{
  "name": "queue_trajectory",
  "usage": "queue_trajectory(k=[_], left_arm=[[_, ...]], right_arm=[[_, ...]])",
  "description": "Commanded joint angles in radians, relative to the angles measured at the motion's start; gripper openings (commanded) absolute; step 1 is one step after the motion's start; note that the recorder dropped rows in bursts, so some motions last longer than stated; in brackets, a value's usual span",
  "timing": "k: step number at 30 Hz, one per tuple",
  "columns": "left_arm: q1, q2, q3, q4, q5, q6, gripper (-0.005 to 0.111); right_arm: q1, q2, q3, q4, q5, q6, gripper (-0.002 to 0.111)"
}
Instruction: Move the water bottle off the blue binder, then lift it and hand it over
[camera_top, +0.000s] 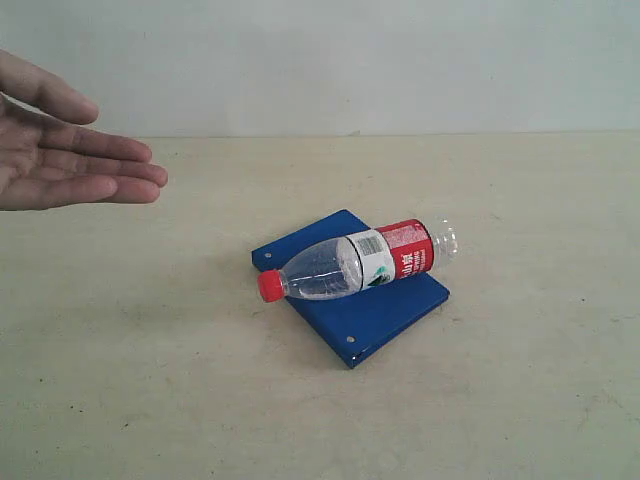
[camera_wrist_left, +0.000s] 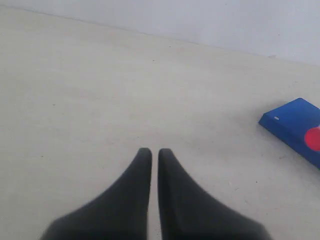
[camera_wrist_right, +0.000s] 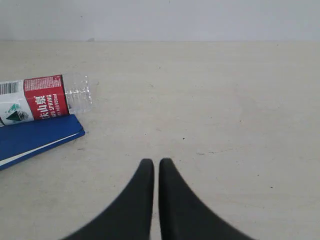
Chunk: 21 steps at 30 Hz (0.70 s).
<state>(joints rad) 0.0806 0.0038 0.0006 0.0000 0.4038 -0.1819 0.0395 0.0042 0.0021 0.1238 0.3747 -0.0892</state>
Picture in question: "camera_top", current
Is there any person's open hand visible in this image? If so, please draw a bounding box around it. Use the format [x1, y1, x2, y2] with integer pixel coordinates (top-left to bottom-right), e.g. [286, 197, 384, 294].
[1, 51, 168, 211]

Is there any plastic water bottle red label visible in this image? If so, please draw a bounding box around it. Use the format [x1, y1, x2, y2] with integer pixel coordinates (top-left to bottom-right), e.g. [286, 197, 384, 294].
[257, 219, 459, 302]

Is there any blue ring binder notebook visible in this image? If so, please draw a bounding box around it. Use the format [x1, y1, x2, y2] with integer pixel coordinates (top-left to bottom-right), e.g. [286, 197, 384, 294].
[251, 209, 450, 368]

